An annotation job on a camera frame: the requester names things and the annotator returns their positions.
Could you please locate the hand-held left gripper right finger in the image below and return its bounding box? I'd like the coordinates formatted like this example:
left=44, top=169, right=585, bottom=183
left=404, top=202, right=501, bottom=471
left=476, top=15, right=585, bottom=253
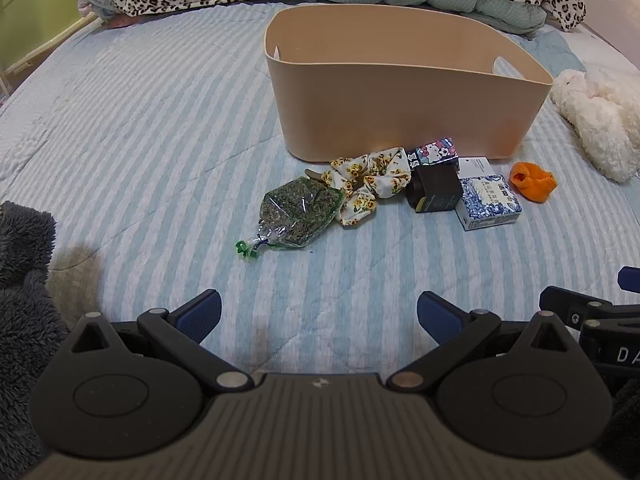
left=387, top=290, right=584, bottom=393

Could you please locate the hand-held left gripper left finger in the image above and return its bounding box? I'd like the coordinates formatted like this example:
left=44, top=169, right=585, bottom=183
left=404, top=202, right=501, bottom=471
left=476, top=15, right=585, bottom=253
left=67, top=288, right=254, bottom=394

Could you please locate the orange small sock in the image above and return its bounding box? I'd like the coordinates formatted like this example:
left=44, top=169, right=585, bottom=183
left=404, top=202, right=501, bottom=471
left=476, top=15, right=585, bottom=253
left=509, top=161, right=558, bottom=205

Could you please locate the blue and white patterned box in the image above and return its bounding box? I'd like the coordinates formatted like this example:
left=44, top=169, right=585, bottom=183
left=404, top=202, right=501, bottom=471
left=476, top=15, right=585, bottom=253
left=454, top=174, right=522, bottom=232

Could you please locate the black cardboard box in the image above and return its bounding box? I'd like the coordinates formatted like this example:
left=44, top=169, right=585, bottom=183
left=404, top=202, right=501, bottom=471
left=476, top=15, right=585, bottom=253
left=405, top=164, right=464, bottom=214

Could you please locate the bag of dried green herbs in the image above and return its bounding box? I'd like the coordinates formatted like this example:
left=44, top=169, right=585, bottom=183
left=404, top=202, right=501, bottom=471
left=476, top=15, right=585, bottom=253
left=235, top=176, right=346, bottom=262

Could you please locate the floral fabric scrunchie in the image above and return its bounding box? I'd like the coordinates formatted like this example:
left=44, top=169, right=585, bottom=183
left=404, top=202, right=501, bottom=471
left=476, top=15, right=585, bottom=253
left=320, top=146, right=413, bottom=228

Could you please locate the plain white small box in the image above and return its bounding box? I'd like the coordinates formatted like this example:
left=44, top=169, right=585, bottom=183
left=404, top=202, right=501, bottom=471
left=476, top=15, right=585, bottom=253
left=457, top=156, right=496, bottom=180

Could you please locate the blue striped bed quilt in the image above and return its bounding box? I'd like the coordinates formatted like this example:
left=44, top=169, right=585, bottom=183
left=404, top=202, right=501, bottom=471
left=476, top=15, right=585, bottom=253
left=0, top=1, right=640, bottom=374

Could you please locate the cartoon print small box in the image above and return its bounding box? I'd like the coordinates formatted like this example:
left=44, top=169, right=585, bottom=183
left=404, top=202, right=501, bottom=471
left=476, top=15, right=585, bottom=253
left=406, top=137, right=461, bottom=171

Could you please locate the white fluffy plush toy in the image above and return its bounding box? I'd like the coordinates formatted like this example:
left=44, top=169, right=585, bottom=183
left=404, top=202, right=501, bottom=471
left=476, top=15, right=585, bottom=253
left=549, top=68, right=640, bottom=184

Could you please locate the grey fleece blanket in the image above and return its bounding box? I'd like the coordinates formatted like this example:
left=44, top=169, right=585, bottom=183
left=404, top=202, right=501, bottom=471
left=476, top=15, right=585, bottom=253
left=0, top=201, right=71, bottom=480

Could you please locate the beige plastic storage bin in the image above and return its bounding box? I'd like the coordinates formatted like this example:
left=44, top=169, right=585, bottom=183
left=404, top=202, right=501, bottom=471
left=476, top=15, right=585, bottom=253
left=264, top=4, right=554, bottom=162

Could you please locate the green quilted blanket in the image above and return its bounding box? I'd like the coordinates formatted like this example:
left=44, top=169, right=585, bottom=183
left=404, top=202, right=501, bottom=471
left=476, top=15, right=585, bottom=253
left=313, top=0, right=548, bottom=41

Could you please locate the pink crumpled cloth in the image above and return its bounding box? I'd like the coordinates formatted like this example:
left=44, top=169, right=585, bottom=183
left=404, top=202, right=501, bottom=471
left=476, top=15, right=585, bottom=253
left=77, top=0, right=133, bottom=30

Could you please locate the white bed rail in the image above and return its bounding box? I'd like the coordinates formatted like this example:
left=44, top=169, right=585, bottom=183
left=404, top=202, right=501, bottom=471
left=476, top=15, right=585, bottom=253
left=0, top=12, right=101, bottom=97

